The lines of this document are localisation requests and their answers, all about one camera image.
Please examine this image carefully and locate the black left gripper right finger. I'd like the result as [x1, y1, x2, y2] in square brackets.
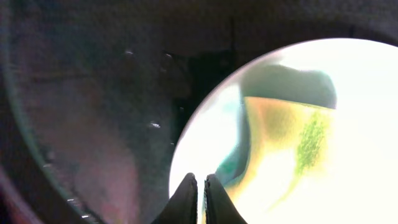
[205, 174, 247, 224]

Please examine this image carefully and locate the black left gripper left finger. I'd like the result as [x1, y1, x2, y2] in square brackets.
[151, 173, 198, 224]

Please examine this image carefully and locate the green sponge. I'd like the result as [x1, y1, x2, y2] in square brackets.
[226, 65, 336, 213]

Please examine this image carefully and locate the mint plate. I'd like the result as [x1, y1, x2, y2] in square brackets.
[169, 39, 397, 223]

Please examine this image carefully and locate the black round tray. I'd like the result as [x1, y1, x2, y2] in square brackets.
[1, 0, 397, 223]

